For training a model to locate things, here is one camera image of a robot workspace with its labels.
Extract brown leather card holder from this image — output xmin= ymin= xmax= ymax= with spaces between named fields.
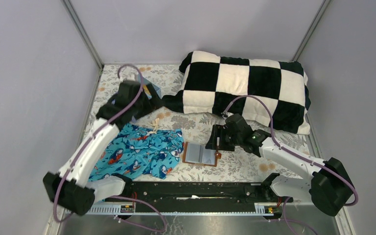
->
xmin=182 ymin=142 xmax=221 ymax=167

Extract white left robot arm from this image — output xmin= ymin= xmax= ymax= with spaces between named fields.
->
xmin=43 ymin=80 xmax=163 ymax=216

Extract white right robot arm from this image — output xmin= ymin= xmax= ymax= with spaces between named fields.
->
xmin=205 ymin=114 xmax=355 ymax=216

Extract gold card in box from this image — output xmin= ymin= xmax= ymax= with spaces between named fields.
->
xmin=143 ymin=85 xmax=152 ymax=99

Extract floral patterned table cloth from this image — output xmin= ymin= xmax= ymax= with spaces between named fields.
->
xmin=71 ymin=64 xmax=322 ymax=183

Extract blue three-compartment organizer box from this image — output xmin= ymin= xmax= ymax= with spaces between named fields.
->
xmin=137 ymin=75 xmax=162 ymax=100

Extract blue shark print shorts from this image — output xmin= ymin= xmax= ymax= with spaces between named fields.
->
xmin=89 ymin=123 xmax=185 ymax=182

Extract black white checkered pillow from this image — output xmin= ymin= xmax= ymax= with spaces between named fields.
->
xmin=162 ymin=51 xmax=311 ymax=135

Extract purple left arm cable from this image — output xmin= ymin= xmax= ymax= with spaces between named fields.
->
xmin=52 ymin=64 xmax=168 ymax=233

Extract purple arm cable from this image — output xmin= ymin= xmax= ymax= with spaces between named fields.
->
xmin=222 ymin=95 xmax=359 ymax=235
xmin=52 ymin=64 xmax=168 ymax=233

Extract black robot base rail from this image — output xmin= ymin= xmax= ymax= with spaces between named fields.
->
xmin=121 ymin=182 xmax=286 ymax=212

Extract perforated metal cable tray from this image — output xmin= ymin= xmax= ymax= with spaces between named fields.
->
xmin=87 ymin=202 xmax=280 ymax=217

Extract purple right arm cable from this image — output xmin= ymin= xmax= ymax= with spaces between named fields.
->
xmin=222 ymin=95 xmax=359 ymax=235

